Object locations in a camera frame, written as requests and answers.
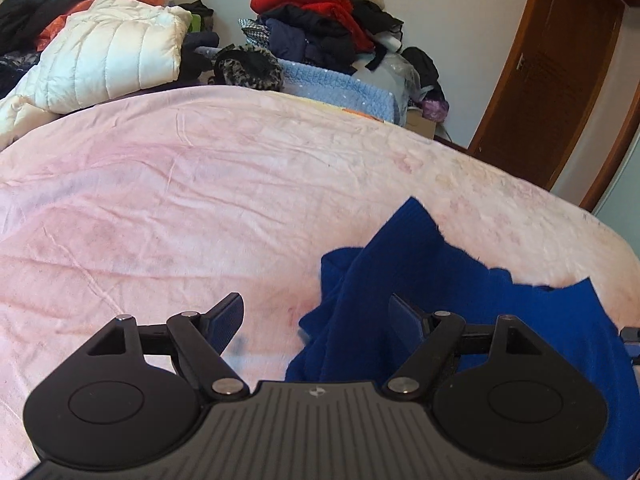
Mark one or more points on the brown wooden door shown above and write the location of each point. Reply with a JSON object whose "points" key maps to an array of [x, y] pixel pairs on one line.
{"points": [[555, 70]]}

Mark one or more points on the light blue knit blanket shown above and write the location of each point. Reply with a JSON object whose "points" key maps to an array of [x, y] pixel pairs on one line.
{"points": [[340, 87]]}

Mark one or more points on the white puffer jacket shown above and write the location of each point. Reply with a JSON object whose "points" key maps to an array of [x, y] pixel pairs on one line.
{"points": [[105, 55]]}

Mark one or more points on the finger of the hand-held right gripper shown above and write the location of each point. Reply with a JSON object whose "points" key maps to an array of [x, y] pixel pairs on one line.
{"points": [[631, 335]]}

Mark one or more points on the leopard print cloth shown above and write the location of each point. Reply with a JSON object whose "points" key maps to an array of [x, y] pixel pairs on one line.
{"points": [[250, 67]]}

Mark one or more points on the pink bed sheet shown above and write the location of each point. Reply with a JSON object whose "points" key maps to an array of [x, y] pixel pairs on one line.
{"points": [[175, 200]]}

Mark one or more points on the black jacket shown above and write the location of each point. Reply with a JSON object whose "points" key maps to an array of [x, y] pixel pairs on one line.
{"points": [[45, 5]]}

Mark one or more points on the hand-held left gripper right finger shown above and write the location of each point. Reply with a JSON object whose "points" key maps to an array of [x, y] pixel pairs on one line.
{"points": [[406, 322]]}

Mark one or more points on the cardboard box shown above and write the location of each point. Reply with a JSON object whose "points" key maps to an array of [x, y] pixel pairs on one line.
{"points": [[420, 124]]}

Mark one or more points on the clear plastic bag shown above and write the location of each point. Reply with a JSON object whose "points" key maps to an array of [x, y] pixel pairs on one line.
{"points": [[397, 72]]}

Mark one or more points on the black bag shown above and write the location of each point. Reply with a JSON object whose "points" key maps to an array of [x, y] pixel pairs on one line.
{"points": [[425, 67]]}

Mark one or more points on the blue knit sweater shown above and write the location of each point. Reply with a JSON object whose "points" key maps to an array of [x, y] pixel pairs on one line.
{"points": [[500, 290]]}

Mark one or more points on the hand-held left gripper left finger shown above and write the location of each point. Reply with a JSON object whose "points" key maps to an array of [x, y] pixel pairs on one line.
{"points": [[226, 321]]}

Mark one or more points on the purple bag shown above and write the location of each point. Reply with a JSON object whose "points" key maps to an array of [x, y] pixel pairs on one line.
{"points": [[436, 109]]}

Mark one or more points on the navy garment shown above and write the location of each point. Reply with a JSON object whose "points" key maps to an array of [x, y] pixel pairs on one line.
{"points": [[300, 35]]}

